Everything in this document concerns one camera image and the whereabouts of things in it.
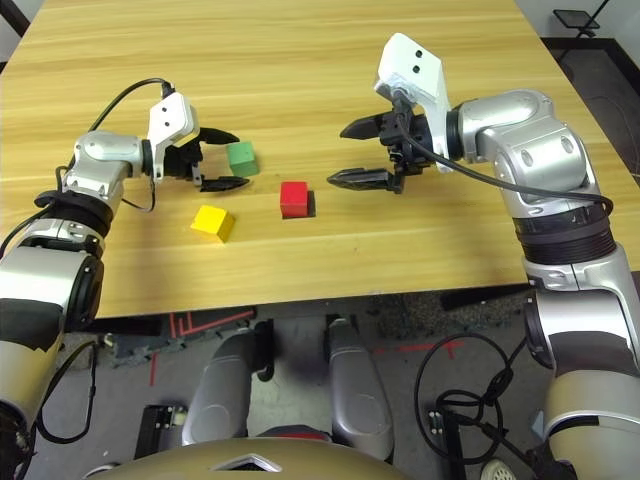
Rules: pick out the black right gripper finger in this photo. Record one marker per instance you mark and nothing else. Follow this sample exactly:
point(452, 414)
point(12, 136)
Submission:
point(367, 180)
point(367, 129)

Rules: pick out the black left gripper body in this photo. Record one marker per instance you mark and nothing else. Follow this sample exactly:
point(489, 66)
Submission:
point(182, 160)

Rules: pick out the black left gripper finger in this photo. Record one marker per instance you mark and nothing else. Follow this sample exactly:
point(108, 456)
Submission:
point(217, 136)
point(225, 184)

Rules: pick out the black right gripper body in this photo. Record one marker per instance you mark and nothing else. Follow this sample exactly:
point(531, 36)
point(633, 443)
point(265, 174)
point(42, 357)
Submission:
point(412, 145)

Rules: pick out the green wooden block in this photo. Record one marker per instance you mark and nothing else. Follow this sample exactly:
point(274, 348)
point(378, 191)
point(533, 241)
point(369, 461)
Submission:
point(242, 157)

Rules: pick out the yellow wooden block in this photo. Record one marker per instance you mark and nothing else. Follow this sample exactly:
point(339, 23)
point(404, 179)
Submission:
point(210, 222)

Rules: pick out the red wooden block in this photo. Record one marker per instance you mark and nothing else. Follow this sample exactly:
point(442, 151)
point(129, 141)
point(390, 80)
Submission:
point(293, 200)

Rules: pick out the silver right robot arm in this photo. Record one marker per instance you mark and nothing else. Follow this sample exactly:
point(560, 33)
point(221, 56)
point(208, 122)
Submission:
point(550, 165)

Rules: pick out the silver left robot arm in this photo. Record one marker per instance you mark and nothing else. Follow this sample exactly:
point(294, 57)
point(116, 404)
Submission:
point(50, 270)

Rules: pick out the black square marker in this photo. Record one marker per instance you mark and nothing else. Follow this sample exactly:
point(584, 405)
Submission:
point(311, 205)

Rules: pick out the black mat with red lines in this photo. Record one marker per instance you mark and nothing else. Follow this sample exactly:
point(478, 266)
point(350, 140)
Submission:
point(210, 322)

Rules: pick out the dark speckled floor mat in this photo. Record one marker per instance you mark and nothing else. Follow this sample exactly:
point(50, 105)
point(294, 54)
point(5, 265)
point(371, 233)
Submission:
point(435, 315)

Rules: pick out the black floor mat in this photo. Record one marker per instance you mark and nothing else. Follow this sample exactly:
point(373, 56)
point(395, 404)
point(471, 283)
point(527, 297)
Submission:
point(600, 75)

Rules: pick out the black tripod stand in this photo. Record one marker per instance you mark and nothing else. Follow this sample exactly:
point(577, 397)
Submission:
point(577, 17)

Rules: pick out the grey right robot leg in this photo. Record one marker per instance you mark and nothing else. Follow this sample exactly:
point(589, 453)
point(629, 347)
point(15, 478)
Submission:
point(360, 390)

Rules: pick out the grey robot leg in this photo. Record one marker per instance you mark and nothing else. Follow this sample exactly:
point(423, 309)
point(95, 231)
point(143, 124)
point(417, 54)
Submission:
point(217, 395)
point(360, 390)

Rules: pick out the grey left robot leg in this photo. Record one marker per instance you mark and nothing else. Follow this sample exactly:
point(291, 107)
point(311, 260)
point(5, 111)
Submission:
point(217, 395)

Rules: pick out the black metal bar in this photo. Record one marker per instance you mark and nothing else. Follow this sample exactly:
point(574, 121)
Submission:
point(12, 15)

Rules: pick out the small black floor box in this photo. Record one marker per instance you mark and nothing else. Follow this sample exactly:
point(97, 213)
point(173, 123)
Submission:
point(442, 424)

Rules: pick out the olive robot torso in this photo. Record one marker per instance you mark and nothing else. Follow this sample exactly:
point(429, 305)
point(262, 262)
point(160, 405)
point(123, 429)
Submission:
point(200, 462)

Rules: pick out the small blue grey box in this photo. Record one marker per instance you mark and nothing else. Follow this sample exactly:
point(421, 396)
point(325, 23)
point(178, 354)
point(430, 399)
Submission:
point(539, 424)

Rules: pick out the white mesh shoe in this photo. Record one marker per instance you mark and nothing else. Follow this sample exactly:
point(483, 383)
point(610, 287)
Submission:
point(495, 471)

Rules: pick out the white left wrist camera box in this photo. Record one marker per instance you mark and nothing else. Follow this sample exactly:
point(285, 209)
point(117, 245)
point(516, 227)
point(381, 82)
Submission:
point(172, 117)

